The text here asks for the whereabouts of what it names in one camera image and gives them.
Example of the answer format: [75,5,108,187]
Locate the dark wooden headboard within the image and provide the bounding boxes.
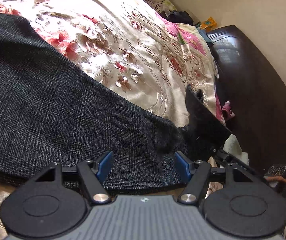
[208,25,286,172]

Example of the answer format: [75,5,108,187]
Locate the dark grey plaid pants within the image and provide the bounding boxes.
[0,14,230,193]

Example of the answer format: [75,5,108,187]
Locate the floral satin bedspread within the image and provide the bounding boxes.
[0,0,224,127]

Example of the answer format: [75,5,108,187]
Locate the dark clothes pile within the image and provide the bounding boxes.
[166,11,193,25]

